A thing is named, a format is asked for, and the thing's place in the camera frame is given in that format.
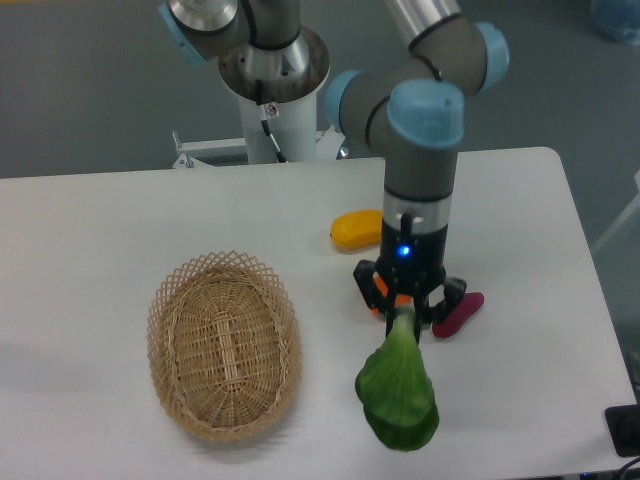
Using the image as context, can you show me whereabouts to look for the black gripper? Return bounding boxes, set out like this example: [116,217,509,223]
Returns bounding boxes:
[353,222,467,338]

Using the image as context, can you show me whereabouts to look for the green bok choy vegetable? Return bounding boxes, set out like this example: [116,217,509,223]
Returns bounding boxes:
[355,305,439,452]

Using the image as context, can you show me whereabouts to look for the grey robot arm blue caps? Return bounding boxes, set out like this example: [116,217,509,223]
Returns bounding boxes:
[159,1,509,339]

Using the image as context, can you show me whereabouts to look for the orange tangerine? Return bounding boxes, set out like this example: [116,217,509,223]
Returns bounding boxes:
[372,276,413,316]

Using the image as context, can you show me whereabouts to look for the yellow mango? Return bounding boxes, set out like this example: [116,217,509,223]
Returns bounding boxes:
[330,209,383,251]

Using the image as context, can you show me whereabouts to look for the purple sweet potato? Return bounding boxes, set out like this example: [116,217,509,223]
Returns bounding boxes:
[431,292,485,340]

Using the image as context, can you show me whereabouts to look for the woven wicker basket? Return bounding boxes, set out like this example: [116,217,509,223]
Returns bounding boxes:
[147,251,303,443]

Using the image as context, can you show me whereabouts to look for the black device at table edge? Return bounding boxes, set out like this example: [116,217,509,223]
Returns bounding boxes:
[604,404,639,458]

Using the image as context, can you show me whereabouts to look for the blue plastic bag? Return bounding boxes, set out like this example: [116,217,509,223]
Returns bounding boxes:
[590,0,639,46]

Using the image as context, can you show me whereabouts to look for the white metal base frame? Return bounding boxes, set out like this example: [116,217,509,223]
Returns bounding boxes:
[171,125,352,169]

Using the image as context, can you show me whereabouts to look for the black cable on pedestal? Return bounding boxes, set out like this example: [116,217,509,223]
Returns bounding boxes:
[254,78,290,165]

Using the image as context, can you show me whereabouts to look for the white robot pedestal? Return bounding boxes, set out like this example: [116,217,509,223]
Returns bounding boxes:
[236,92,316,165]

